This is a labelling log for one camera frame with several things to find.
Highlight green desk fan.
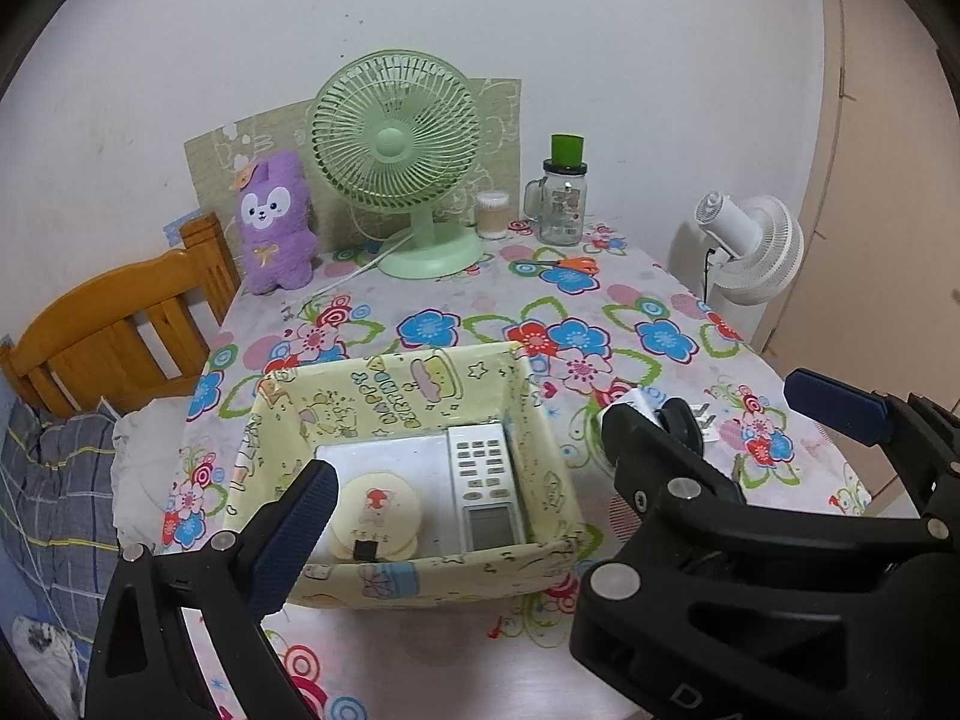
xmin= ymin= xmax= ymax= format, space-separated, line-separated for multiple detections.
xmin=311 ymin=51 xmax=485 ymax=280

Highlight white flat box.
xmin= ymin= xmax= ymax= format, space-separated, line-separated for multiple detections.
xmin=315 ymin=439 xmax=455 ymax=560

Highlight round cream bear-print disc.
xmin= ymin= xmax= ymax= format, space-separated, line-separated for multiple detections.
xmin=325 ymin=471 xmax=422 ymax=563

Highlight glass mug jar green lid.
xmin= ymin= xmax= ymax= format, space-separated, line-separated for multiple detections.
xmin=525 ymin=133 xmax=590 ymax=246

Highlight wooden bed headboard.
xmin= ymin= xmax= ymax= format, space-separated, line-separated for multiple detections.
xmin=0 ymin=211 xmax=241 ymax=417

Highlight floral tablecloth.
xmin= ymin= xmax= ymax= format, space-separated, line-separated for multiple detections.
xmin=157 ymin=219 xmax=875 ymax=720

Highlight white printed cloth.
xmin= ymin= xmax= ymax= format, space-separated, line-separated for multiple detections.
xmin=13 ymin=611 xmax=83 ymax=700

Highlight white fan cable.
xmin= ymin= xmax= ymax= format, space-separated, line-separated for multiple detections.
xmin=309 ymin=232 xmax=415 ymax=302

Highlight blue patterned paper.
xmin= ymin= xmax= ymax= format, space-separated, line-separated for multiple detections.
xmin=161 ymin=208 xmax=205 ymax=250

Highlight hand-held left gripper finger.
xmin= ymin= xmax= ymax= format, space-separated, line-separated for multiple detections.
xmin=84 ymin=460 xmax=341 ymax=720

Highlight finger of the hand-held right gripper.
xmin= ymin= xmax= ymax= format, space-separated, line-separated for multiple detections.
xmin=785 ymin=367 xmax=960 ymax=520
xmin=600 ymin=396 xmax=747 ymax=520

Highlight white remote control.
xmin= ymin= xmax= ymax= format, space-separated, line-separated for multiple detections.
xmin=448 ymin=424 xmax=527 ymax=552

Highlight white pillow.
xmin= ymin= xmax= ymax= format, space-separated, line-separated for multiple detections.
xmin=111 ymin=396 xmax=197 ymax=537

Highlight beige patterned wall sheet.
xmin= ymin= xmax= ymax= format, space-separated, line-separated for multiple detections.
xmin=184 ymin=77 xmax=522 ymax=250

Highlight orange-handled scissors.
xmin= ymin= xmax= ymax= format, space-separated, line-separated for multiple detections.
xmin=512 ymin=256 xmax=599 ymax=276

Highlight clear cotton swab container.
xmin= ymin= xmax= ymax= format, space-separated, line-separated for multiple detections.
xmin=475 ymin=190 xmax=512 ymax=241

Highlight purple plush toy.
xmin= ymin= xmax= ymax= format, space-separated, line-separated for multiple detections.
xmin=238 ymin=150 xmax=320 ymax=295

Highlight white power adapter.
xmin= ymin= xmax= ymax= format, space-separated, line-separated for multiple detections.
xmin=600 ymin=388 xmax=722 ymax=458

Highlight plaid pillow and bedding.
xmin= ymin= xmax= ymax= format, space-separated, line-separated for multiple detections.
xmin=0 ymin=397 xmax=122 ymax=608

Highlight white clip fan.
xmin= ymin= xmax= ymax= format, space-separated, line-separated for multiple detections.
xmin=667 ymin=193 xmax=805 ymax=312

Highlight beige wooden door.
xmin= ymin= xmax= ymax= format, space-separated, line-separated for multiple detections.
xmin=765 ymin=0 xmax=960 ymax=518

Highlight yellow fabric storage box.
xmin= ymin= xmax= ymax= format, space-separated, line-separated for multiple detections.
xmin=223 ymin=341 xmax=586 ymax=611

